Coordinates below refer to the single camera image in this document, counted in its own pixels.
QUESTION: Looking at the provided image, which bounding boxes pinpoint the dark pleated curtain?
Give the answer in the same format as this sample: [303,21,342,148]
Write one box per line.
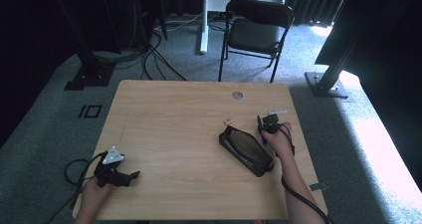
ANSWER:
[212,0,354,28]

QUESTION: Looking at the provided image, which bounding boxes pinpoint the grey tape piece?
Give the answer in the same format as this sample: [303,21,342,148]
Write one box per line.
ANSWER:
[309,182,330,192]

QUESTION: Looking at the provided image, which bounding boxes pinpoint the black tape floor marks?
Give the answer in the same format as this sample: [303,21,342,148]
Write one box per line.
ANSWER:
[77,104,104,119]

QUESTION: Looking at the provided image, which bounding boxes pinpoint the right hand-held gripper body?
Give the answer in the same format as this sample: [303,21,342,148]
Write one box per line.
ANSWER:
[262,109,289,134]

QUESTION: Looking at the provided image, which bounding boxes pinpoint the black pencil case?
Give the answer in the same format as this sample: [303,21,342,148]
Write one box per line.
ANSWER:
[218,124,276,178]

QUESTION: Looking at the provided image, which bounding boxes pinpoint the person's right hand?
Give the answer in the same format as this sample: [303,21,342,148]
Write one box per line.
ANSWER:
[261,121,295,161]

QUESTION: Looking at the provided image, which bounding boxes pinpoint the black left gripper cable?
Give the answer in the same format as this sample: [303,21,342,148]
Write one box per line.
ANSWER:
[45,150,108,224]

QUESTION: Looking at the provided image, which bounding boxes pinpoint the bundle of floor cables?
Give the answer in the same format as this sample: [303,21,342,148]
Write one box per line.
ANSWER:
[91,0,188,83]

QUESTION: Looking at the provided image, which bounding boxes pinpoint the black metal stand flat base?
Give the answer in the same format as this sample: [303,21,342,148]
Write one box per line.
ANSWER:
[304,0,371,100]

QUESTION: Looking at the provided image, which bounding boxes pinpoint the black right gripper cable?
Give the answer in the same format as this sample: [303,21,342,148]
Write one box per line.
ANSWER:
[278,123,334,224]

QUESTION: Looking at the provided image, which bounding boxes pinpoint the black metal stand square base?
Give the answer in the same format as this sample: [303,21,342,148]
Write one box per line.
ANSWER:
[49,0,117,92]

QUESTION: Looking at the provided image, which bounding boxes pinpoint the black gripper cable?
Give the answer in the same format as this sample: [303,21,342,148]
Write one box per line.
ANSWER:
[45,150,108,224]
[278,123,334,224]

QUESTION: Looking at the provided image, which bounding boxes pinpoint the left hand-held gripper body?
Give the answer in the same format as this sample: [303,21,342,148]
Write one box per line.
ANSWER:
[94,145,133,188]

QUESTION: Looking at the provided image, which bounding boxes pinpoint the person's left hand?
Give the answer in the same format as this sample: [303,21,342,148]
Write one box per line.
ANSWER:
[81,177,114,209]

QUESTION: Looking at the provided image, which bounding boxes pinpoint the black folding chair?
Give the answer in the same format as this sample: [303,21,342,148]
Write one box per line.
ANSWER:
[217,0,296,84]

